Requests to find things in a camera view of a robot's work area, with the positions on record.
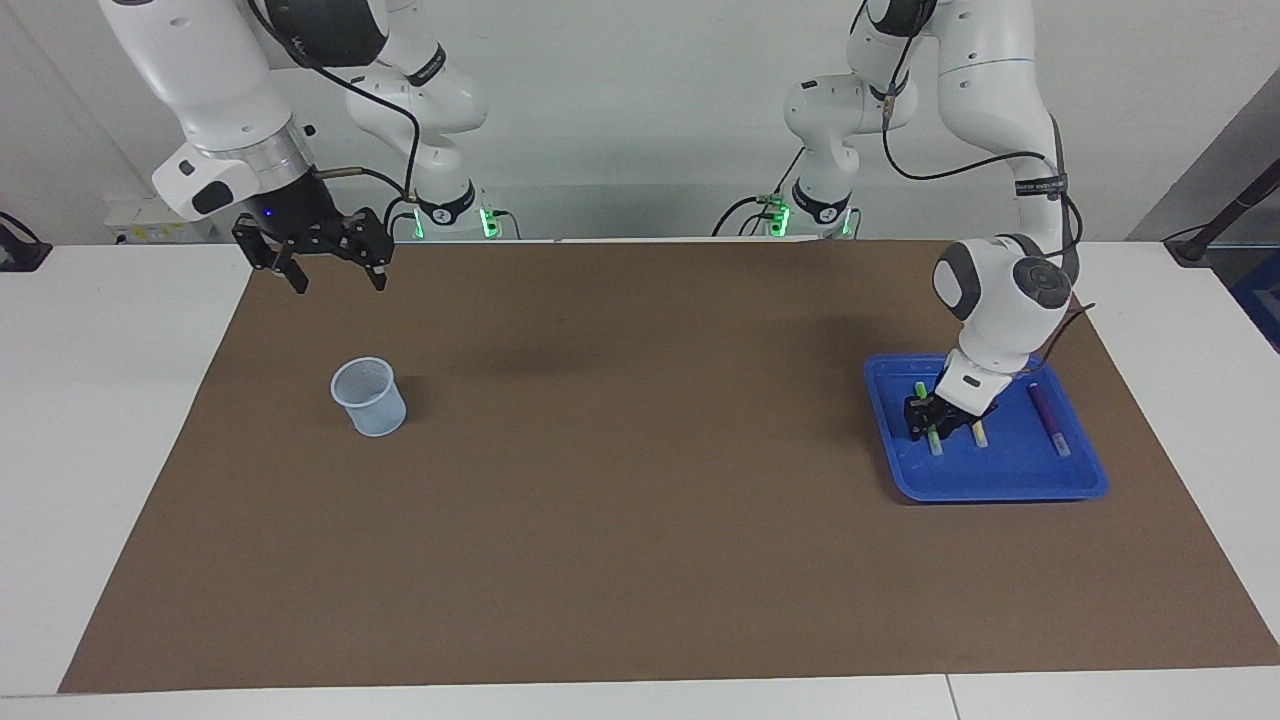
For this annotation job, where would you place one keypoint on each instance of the translucent plastic cup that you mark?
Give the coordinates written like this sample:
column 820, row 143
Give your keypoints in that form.
column 375, row 415

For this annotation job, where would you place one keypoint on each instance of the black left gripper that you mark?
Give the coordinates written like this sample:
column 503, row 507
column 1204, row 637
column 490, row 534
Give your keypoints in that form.
column 955, row 410

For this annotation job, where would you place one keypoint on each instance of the blue plastic tray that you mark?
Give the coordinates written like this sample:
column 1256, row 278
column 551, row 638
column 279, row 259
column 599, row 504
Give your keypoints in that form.
column 1000, row 475

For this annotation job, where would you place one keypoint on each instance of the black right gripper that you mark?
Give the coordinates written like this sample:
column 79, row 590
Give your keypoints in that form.
column 295, row 205

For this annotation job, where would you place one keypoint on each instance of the white power strip box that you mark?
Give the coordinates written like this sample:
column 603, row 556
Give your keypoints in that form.
column 150, row 220

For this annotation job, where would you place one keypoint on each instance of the green pen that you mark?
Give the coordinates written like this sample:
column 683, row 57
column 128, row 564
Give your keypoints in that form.
column 936, row 445

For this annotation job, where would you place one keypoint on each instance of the brown table mat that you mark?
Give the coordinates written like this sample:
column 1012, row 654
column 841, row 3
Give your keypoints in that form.
column 640, row 500

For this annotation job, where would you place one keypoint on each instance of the blue crate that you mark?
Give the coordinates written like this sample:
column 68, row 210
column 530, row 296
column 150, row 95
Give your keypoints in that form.
column 1262, row 295

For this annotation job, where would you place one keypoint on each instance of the yellow pen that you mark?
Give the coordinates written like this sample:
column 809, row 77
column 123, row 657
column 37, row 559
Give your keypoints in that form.
column 980, row 435

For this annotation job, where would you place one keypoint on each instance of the purple pen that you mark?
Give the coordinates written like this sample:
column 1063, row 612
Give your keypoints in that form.
column 1046, row 415

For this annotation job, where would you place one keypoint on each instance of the black stand pole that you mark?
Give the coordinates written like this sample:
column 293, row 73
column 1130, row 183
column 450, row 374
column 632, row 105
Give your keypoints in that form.
column 1190, row 248

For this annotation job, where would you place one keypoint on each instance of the black clamp mount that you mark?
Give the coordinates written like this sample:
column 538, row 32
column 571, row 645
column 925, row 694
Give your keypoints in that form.
column 20, row 255

